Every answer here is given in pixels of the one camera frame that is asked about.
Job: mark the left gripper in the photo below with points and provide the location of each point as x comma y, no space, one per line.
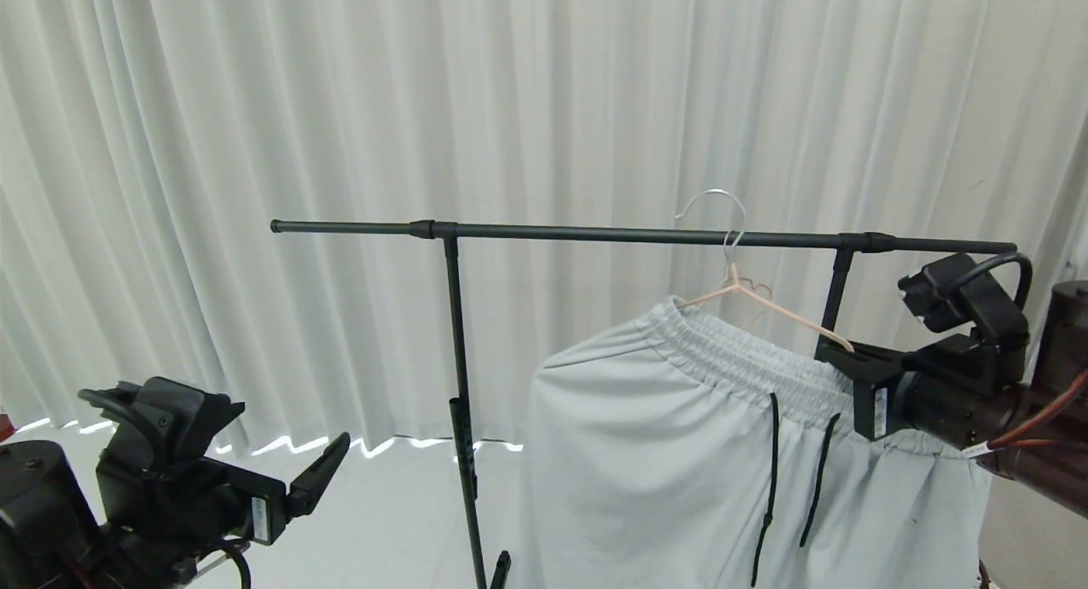
195,504

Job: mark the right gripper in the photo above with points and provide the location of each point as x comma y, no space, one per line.
943,410

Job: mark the pink clothes hanger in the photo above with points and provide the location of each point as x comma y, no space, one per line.
733,276
769,293

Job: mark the pale grey shorts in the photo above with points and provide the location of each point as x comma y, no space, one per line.
663,453

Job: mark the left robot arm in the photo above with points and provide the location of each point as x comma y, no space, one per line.
34,504

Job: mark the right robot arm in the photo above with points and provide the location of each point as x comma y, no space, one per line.
1054,470

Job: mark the black clothes rack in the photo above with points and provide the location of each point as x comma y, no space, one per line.
595,234

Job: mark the white curtain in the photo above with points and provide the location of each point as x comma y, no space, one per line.
255,104

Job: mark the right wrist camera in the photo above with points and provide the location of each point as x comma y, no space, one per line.
977,317

